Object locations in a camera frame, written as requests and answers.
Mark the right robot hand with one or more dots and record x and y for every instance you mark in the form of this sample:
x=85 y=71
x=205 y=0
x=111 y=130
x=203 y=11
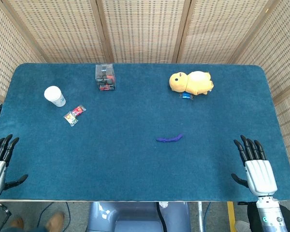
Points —
x=259 y=172

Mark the brown shoe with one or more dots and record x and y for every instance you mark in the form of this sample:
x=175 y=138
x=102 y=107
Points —
x=55 y=221
x=17 y=222

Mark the yellow floor tape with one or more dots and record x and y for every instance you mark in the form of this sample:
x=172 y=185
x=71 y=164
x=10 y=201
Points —
x=231 y=215

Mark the blue felt table mat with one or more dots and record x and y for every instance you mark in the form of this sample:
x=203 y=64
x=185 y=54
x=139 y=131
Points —
x=135 y=135

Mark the grey shoe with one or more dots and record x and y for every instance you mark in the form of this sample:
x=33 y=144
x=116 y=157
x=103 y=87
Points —
x=242 y=226

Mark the purple worm-shaped toy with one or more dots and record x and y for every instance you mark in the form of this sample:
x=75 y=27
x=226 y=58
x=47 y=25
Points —
x=169 y=138

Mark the blue grey robot torso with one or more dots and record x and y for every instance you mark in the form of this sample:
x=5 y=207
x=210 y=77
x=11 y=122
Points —
x=133 y=217

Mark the yellow plush duck toy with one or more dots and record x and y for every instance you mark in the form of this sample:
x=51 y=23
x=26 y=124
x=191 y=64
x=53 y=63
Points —
x=192 y=82

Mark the woven bamboo folding screen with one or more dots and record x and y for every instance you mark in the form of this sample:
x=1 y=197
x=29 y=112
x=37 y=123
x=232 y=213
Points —
x=145 y=29

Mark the white table leg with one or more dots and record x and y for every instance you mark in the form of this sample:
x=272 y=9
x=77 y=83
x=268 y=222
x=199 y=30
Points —
x=200 y=216

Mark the red candy packet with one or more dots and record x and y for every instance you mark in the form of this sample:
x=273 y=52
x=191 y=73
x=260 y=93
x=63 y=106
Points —
x=77 y=110

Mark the blue wrapped candy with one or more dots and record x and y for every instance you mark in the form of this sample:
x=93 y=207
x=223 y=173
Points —
x=186 y=95

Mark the clear box with dark toy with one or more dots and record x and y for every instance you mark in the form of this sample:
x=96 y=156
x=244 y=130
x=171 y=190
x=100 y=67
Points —
x=105 y=77

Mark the white paper cup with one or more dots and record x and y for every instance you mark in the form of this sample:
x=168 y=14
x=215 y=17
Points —
x=54 y=96

